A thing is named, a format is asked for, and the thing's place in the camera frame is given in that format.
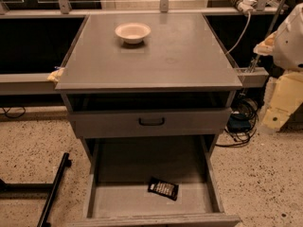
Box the grey drawer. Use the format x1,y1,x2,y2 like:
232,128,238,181
68,136,241,227
68,108,231,138

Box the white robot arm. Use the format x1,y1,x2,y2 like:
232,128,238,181
254,3,303,131

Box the grey drawer cabinet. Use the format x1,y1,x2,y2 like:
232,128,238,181
54,12,243,227

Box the grey top drawer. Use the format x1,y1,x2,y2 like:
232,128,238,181
68,108,231,138

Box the white bowl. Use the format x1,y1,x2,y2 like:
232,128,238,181
115,23,152,44

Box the blue box on floor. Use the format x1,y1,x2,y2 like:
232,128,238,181
227,113,251,132

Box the yellow tape wad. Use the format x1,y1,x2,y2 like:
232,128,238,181
47,68,64,83

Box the black metal floor stand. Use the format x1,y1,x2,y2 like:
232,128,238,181
0,152,72,227

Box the thin metal rod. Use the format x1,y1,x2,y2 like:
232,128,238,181
246,0,293,74

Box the black top drawer handle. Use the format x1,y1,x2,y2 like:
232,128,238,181
138,117,166,127

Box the black cable bundle on floor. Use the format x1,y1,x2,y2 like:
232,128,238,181
215,96,259,148

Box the grey metal bracket right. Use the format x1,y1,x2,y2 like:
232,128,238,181
235,67,269,88

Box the white power cable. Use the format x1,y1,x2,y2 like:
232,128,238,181
224,10,252,56

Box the grey metal rail left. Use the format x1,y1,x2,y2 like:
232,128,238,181
0,73,57,96

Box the black cable left floor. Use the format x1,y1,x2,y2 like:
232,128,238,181
0,106,27,119

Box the grey back frame beam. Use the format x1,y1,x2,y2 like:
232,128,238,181
0,6,290,20

